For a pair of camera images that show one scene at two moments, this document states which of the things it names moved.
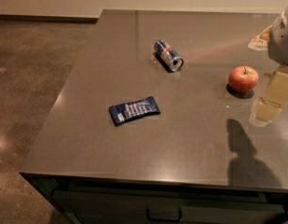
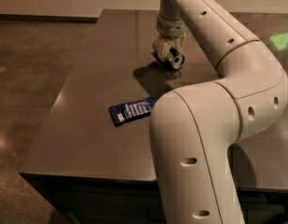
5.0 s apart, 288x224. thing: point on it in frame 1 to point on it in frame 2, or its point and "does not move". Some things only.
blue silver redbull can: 168,56 does not move
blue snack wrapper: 123,112 does not move
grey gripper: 281,43 to 171,26
